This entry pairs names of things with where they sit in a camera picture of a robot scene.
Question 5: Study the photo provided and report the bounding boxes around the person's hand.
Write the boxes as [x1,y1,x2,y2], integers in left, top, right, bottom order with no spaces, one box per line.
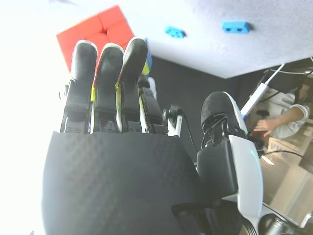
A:
[253,118,274,138]

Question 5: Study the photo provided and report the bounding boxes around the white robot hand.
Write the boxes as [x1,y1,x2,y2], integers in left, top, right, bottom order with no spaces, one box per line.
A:
[41,36,265,235]

